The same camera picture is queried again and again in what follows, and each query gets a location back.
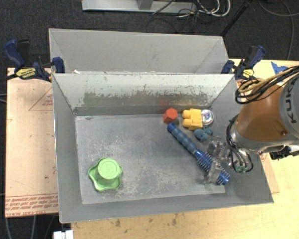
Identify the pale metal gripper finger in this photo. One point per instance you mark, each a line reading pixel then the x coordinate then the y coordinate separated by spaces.
pixel 211 176
pixel 219 166

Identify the brown cardboard board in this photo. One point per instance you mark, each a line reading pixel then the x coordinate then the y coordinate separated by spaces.
pixel 30 138

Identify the black cylinder on white bracket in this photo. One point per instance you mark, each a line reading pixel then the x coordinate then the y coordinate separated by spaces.
pixel 281 154

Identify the yellow toy building block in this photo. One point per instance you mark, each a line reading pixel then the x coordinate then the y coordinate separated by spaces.
pixel 193 119

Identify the grey metal bin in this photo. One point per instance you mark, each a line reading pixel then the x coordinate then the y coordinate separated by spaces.
pixel 139 146

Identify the dark blue lumpy toy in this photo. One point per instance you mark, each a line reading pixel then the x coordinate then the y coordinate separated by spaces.
pixel 202 134

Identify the green flower-shaped cup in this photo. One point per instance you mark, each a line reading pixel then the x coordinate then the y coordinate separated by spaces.
pixel 105 174

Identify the red hexagonal block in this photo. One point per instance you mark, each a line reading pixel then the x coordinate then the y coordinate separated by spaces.
pixel 170 116

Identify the clear shiny ball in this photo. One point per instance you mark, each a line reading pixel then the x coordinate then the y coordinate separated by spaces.
pixel 207 117

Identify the blue bristle brush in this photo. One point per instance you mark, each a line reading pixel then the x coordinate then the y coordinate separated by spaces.
pixel 184 139

